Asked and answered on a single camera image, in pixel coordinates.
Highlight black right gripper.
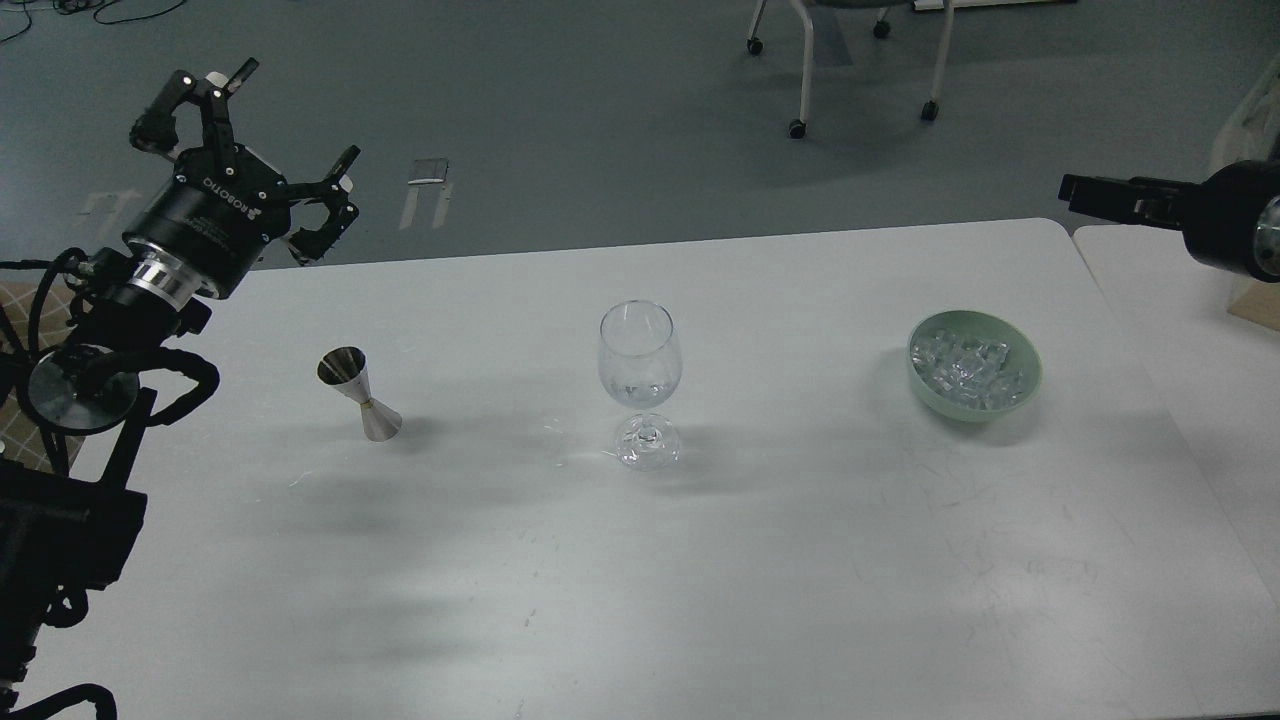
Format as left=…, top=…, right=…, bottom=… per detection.
left=1059, top=161, right=1279, bottom=283

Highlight white round machine base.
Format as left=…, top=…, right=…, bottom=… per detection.
left=1207, top=55, right=1279, bottom=173

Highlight pile of ice cubes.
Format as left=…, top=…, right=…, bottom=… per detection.
left=910, top=329, right=1032, bottom=413

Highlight steel cocktail jigger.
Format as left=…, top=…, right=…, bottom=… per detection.
left=316, top=346, right=403, bottom=442

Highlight beige checkered sofa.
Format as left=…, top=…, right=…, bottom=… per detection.
left=0, top=282, right=81, bottom=477

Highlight clear wine glass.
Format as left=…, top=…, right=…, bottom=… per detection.
left=596, top=299, right=684, bottom=471

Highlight black floor cables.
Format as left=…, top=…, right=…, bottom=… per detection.
left=0, top=0, right=191, bottom=44

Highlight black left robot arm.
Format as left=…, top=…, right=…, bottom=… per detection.
left=3, top=58, right=360, bottom=719

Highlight wooden block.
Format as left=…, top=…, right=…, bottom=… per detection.
left=1226, top=275, right=1280, bottom=332

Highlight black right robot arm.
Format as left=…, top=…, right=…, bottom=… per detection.
left=1057, top=160, right=1279, bottom=284

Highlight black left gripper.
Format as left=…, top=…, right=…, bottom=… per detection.
left=122, top=56, right=361, bottom=299

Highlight green bowl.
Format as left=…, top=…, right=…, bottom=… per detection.
left=905, top=310, right=1044, bottom=424

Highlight white rolling chair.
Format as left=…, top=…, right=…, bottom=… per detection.
left=744, top=1, right=959, bottom=140

